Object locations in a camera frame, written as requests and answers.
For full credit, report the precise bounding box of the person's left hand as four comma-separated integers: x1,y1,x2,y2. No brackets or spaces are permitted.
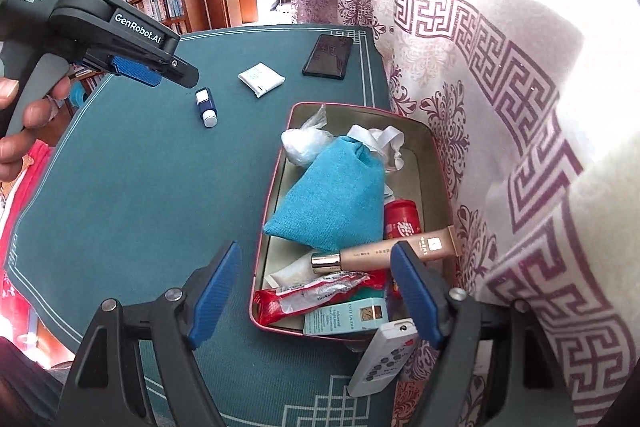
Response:
0,76,70,182

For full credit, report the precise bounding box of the navy blue small bottle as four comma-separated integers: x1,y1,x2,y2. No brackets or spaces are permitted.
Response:
195,88,218,129

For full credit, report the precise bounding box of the white tissue pack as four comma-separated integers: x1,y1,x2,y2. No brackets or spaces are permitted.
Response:
238,63,285,98

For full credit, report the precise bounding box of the black smartphone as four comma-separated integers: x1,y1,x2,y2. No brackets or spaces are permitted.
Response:
302,35,352,80

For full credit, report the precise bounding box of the light teal small carton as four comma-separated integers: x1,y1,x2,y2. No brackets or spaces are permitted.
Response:
303,297,388,336

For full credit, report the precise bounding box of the teal cloth pouch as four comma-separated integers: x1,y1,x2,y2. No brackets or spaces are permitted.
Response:
264,136,385,253

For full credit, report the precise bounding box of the white remote control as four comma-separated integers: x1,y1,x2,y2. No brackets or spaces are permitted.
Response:
347,319,419,398

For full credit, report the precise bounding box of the white cream tube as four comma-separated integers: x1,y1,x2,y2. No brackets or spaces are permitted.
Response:
264,251,317,289

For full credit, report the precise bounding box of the patterned white purple curtain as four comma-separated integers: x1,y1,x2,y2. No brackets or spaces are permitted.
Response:
293,0,639,426

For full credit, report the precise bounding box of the white plastic bag knot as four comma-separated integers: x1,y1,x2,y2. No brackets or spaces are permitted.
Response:
281,104,335,168

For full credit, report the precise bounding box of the red snack packet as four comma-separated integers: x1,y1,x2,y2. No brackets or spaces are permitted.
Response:
253,270,388,326

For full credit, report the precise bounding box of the red candy canister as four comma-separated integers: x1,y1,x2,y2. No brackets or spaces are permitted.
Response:
383,198,422,299

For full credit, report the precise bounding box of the red cookie tin box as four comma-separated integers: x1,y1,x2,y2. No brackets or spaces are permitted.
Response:
248,102,460,337

